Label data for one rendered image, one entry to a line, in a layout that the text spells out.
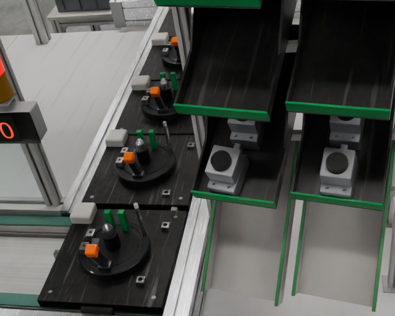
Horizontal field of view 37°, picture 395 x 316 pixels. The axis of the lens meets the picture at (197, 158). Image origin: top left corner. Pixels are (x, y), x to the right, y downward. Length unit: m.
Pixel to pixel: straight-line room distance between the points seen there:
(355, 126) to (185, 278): 0.45
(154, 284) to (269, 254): 0.23
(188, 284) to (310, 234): 0.24
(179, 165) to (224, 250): 0.35
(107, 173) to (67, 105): 0.54
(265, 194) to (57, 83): 1.21
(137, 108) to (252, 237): 0.64
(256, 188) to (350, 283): 0.24
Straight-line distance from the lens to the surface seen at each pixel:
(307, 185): 0.90
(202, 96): 0.82
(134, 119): 1.50
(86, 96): 1.86
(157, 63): 1.72
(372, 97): 0.79
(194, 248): 1.15
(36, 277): 1.26
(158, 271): 1.11
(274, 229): 1.01
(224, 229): 1.03
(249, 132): 0.90
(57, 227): 1.31
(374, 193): 0.89
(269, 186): 0.89
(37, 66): 2.12
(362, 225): 1.01
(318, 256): 1.02
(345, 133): 0.89
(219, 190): 0.87
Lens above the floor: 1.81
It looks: 39 degrees down
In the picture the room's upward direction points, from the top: 10 degrees counter-clockwise
